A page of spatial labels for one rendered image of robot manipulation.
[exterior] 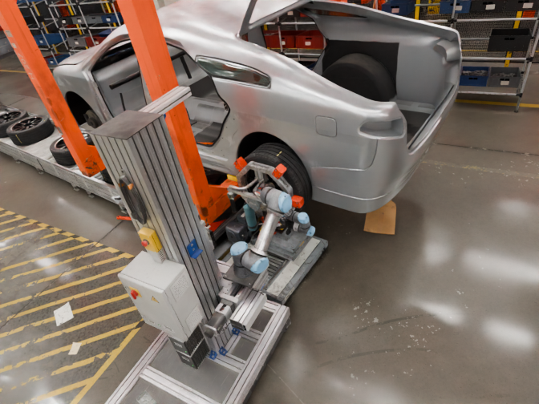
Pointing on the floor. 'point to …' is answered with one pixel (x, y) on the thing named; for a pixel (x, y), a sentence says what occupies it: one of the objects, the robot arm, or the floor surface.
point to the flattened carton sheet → (382, 220)
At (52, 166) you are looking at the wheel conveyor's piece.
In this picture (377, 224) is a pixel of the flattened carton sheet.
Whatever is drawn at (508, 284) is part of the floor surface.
